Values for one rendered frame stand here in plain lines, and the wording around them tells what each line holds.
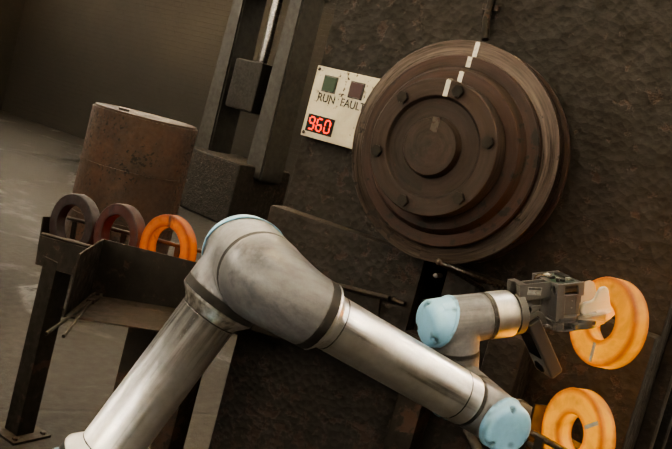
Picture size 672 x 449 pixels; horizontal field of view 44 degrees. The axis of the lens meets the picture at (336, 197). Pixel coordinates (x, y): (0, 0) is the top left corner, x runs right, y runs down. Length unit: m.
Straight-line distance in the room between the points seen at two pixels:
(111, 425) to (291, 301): 0.33
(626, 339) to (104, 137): 3.45
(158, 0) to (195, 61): 1.09
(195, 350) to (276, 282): 0.19
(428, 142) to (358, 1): 0.56
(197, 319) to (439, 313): 0.36
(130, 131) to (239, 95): 3.15
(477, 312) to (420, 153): 0.48
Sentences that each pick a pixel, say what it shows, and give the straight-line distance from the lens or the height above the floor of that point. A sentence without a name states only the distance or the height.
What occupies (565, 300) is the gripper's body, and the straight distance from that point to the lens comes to 1.39.
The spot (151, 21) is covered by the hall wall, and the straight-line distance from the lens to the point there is 11.20.
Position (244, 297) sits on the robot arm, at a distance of 1.05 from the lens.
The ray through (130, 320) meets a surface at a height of 0.60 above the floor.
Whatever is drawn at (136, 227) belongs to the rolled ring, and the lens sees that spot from 2.28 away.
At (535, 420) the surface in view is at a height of 0.69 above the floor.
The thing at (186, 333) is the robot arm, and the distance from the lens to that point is 1.16.
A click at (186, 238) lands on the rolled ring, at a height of 0.73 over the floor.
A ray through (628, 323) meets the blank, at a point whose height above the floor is 0.92.
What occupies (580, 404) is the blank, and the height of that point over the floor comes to 0.76.
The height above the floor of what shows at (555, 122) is 1.22.
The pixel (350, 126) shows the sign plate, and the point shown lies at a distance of 2.02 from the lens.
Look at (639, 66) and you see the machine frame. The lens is 1.81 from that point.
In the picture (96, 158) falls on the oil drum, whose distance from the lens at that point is 4.50.
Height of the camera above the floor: 1.12
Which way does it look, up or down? 5 degrees down
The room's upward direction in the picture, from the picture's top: 15 degrees clockwise
